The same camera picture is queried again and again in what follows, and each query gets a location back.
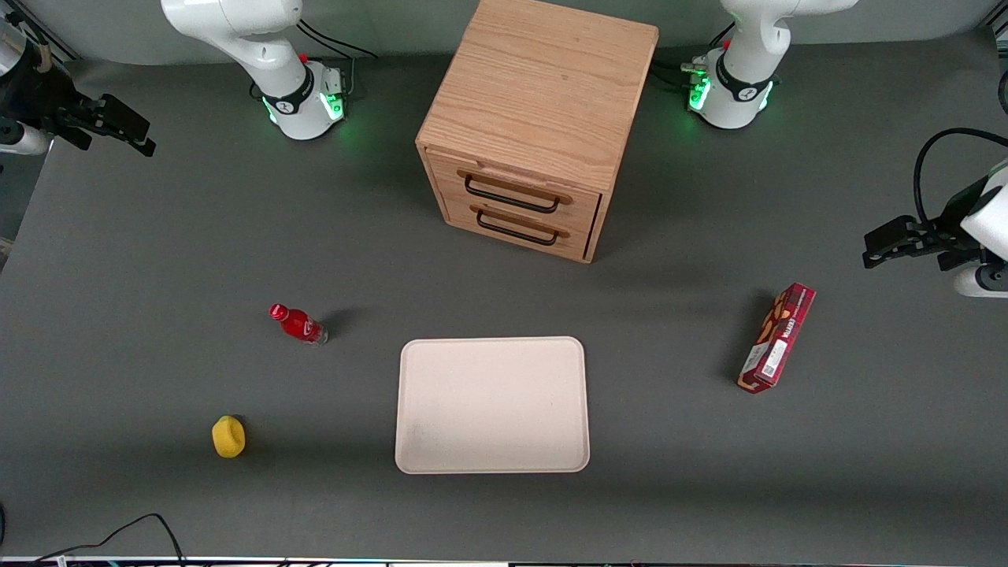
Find black cable at table edge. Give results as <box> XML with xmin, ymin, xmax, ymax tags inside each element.
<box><xmin>31</xmin><ymin>513</ymin><xmax>187</xmax><ymax>567</ymax></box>

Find red cookie box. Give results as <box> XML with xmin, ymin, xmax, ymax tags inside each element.
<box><xmin>737</xmin><ymin>283</ymin><xmax>817</xmax><ymax>395</ymax></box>

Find black cables at right base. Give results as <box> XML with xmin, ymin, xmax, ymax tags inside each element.
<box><xmin>296</xmin><ymin>19</ymin><xmax>380</xmax><ymax>102</ymax></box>

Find wooden drawer cabinet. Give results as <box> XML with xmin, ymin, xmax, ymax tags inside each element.
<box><xmin>415</xmin><ymin>0</ymin><xmax>660</xmax><ymax>265</ymax></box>

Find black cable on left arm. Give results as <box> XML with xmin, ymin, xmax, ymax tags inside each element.
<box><xmin>913</xmin><ymin>128</ymin><xmax>1008</xmax><ymax>227</ymax></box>

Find yellow lemon toy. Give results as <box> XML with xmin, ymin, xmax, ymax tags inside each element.
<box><xmin>212</xmin><ymin>415</ymin><xmax>246</xmax><ymax>459</ymax></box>

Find wooden drawer with black handle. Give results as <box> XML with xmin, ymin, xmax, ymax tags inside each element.
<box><xmin>443</xmin><ymin>195</ymin><xmax>597</xmax><ymax>261</ymax></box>
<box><xmin>428</xmin><ymin>150</ymin><xmax>604</xmax><ymax>237</ymax></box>

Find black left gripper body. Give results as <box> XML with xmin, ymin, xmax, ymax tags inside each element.
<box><xmin>906</xmin><ymin>176</ymin><xmax>989</xmax><ymax>273</ymax></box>

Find black cables at base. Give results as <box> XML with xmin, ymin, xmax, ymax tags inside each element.
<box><xmin>296</xmin><ymin>19</ymin><xmax>380</xmax><ymax>102</ymax></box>
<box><xmin>652</xmin><ymin>24</ymin><xmax>737</xmax><ymax>89</ymax></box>

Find black metal drawer handle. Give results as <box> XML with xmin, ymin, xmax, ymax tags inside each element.
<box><xmin>469</xmin><ymin>202</ymin><xmax>570</xmax><ymax>247</ymax></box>
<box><xmin>458</xmin><ymin>169</ymin><xmax>574</xmax><ymax>215</ymax></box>

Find beige rectangular tray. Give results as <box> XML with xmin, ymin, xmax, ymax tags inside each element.
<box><xmin>395</xmin><ymin>336</ymin><xmax>591</xmax><ymax>475</ymax></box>

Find aluminium frame profile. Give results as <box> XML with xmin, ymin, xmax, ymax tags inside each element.
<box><xmin>0</xmin><ymin>0</ymin><xmax>81</xmax><ymax>64</ymax></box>

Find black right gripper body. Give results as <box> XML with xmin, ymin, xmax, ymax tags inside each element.
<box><xmin>0</xmin><ymin>39</ymin><xmax>107</xmax><ymax>150</ymax></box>

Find black cables at left base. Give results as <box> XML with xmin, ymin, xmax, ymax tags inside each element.
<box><xmin>652</xmin><ymin>24</ymin><xmax>737</xmax><ymax>89</ymax></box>

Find red plastic bottle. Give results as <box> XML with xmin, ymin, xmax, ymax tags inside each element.
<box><xmin>269</xmin><ymin>304</ymin><xmax>329</xmax><ymax>346</ymax></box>

